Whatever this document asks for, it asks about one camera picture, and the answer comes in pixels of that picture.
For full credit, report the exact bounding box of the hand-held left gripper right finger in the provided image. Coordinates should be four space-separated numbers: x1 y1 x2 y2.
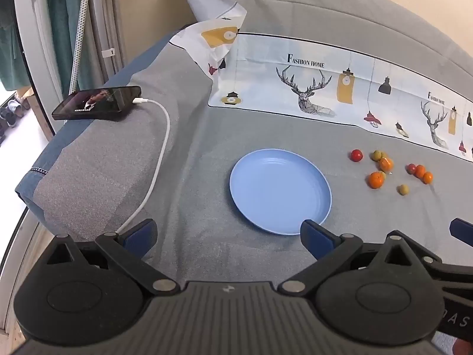
278 219 432 297

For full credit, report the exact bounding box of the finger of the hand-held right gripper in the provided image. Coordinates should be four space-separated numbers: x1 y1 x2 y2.
423 256 473 288
449 217 473 248

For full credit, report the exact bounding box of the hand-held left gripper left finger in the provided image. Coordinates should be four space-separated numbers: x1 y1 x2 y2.
46 219 182 297

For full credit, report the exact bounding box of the blue plate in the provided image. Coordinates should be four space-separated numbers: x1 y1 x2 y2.
229 149 332 236

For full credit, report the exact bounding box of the grey bed cover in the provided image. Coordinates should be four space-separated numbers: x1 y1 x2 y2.
33 0 473 285

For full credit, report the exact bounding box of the black smartphone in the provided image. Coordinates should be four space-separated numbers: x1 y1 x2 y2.
51 86 142 121

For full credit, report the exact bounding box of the deer printed cloth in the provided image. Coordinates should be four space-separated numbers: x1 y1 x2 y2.
168 0 473 163

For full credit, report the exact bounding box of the dark shoe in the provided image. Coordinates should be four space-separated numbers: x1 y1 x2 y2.
0 109 17 131

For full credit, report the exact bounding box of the light grey shoe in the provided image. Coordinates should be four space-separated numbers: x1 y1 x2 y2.
8 98 31 114

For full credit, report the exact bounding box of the grey curtain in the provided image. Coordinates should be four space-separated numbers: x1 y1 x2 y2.
107 0 127 75

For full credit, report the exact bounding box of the white charging cable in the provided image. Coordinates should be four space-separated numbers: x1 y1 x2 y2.
117 97 171 234

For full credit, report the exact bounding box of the white door frame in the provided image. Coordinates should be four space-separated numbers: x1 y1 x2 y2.
11 0 71 135

